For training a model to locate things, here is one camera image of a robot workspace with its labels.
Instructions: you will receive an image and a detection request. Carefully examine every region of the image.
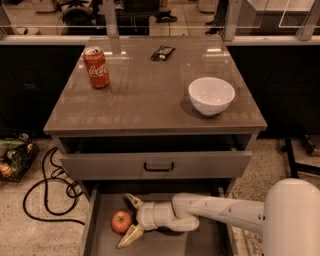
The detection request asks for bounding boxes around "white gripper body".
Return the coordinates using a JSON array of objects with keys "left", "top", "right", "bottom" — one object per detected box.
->
[{"left": 136, "top": 202, "right": 175, "bottom": 231}]

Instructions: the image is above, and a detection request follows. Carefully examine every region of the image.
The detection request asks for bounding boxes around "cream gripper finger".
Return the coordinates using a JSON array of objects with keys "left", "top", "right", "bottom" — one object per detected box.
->
[
  {"left": 117, "top": 225, "right": 144, "bottom": 249},
  {"left": 126, "top": 193, "right": 144, "bottom": 209}
]

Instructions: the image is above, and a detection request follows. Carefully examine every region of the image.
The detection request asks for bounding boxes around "red apple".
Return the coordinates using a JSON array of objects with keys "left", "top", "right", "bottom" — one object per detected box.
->
[{"left": 111, "top": 210, "right": 132, "bottom": 234}]

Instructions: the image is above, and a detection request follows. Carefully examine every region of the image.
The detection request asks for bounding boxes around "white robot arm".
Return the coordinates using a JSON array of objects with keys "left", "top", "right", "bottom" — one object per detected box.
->
[{"left": 117, "top": 178, "right": 320, "bottom": 256}]

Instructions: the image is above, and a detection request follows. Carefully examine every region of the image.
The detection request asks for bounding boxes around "grey middle drawer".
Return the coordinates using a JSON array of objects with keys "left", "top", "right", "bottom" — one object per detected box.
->
[{"left": 80, "top": 186, "right": 239, "bottom": 256}]

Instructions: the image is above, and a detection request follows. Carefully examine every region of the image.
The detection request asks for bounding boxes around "grey drawer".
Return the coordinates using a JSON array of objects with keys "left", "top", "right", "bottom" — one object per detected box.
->
[
  {"left": 61, "top": 148, "right": 252, "bottom": 180},
  {"left": 80, "top": 186, "right": 239, "bottom": 256}
]

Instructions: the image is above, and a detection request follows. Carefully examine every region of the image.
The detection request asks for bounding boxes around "grey top drawer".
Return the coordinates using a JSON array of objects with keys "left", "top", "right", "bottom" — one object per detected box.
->
[{"left": 61, "top": 148, "right": 252, "bottom": 180}]

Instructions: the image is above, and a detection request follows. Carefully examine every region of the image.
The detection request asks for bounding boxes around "grey drawer cabinet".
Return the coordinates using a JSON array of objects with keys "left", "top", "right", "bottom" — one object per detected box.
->
[{"left": 43, "top": 35, "right": 268, "bottom": 256}]

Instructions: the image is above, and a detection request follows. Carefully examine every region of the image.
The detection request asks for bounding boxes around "white ceramic bowl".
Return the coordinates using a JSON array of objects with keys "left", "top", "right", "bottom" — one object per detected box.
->
[{"left": 188, "top": 77, "right": 235, "bottom": 116}]

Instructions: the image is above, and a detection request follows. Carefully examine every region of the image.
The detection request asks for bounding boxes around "red Coca-Cola can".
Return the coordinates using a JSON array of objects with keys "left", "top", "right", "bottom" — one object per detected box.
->
[{"left": 83, "top": 47, "right": 110, "bottom": 89}]

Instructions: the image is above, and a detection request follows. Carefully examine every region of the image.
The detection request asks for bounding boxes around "black snack packet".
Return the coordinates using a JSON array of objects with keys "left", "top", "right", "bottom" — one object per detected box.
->
[{"left": 151, "top": 45, "right": 175, "bottom": 61}]

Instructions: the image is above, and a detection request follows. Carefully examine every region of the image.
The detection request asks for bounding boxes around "black stand leg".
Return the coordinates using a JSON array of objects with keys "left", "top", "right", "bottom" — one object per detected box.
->
[{"left": 281, "top": 135, "right": 320, "bottom": 178}]

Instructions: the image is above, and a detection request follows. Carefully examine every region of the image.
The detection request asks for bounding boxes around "black drawer handle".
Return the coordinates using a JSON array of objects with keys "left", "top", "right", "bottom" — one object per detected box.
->
[{"left": 143, "top": 162, "right": 175, "bottom": 173}]

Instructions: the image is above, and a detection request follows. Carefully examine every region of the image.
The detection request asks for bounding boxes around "black floor cable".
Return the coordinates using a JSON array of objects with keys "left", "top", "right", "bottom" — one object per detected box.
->
[{"left": 22, "top": 146, "right": 86, "bottom": 226}]

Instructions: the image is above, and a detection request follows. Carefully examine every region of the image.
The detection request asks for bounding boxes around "black wire basket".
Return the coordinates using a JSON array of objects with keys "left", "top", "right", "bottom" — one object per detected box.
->
[{"left": 0, "top": 133, "right": 39, "bottom": 182}]

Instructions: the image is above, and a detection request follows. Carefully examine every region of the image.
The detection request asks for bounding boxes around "glass barrier rail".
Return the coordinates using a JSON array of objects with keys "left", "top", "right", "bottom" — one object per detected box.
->
[{"left": 1, "top": 0, "right": 320, "bottom": 46}]

